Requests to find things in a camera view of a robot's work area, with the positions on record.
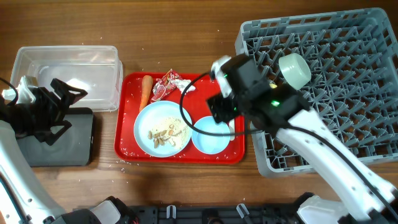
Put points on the pale green bowl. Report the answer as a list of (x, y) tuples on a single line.
[(295, 70)]

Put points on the red serving tray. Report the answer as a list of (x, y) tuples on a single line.
[(125, 145)]

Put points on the orange carrot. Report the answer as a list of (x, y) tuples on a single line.
[(146, 88)]

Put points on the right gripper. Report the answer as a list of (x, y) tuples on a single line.
[(222, 109)]

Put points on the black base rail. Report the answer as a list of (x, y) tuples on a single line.
[(238, 214)]

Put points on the red snack wrapper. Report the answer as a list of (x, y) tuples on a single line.
[(165, 85)]

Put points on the white tissue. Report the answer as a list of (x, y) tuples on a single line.
[(182, 85)]

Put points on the light blue small bowl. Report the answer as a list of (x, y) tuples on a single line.
[(210, 144)]

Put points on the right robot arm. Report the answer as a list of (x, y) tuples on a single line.
[(286, 115)]

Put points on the grey dishwasher rack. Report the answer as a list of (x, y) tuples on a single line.
[(352, 57)]

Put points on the black plastic tray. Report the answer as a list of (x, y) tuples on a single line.
[(73, 148)]

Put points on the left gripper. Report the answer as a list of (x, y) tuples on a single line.
[(50, 109)]

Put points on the white plastic spoon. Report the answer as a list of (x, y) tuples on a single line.
[(231, 125)]

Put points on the clear plastic bin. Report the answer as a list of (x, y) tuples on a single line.
[(95, 68)]

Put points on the yellow cup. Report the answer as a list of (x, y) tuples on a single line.
[(273, 86)]

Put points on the almonds and rice scraps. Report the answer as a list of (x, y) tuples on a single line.
[(171, 131)]

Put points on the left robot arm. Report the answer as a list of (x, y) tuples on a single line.
[(24, 199)]

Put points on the light blue plate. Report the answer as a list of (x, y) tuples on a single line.
[(147, 118)]

